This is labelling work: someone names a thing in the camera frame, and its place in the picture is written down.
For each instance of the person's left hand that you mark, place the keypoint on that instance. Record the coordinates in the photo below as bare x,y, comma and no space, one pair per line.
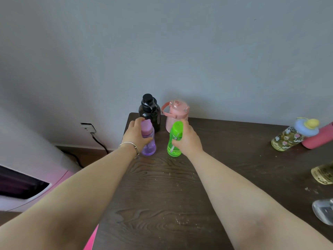
134,134

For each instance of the person's right hand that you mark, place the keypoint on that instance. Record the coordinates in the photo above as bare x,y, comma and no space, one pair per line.
191,141

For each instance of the green translucent bottle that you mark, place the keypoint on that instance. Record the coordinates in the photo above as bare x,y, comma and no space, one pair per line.
173,152

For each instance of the translucent purple bottle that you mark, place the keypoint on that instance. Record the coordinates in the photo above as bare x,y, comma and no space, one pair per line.
149,149

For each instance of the black bottle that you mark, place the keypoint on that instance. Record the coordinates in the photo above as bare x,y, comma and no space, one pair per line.
152,111

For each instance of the cartoon bottle yellow cap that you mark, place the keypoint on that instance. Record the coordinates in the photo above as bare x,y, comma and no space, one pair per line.
286,139

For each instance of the pink thermos flask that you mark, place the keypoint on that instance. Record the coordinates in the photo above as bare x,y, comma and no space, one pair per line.
320,139

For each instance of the yellow glass jar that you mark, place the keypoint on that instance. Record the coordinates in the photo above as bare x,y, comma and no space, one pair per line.
324,174

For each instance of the clear cup flip lid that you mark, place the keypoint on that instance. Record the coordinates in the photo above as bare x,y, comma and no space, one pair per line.
324,212

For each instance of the person's left forearm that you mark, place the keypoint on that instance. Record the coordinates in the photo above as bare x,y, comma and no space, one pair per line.
78,197

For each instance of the person's right forearm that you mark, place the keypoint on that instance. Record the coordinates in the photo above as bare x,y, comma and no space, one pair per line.
247,205

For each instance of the dark wooden table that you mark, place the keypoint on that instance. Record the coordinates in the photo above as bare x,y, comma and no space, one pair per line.
169,195

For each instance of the white tower air conditioner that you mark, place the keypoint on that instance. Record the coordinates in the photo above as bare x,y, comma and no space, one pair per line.
26,158

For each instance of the pink exercise ball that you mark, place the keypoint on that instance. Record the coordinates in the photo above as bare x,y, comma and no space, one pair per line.
92,240

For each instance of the white wall socket with plug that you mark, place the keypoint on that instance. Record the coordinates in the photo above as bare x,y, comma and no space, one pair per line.
88,127

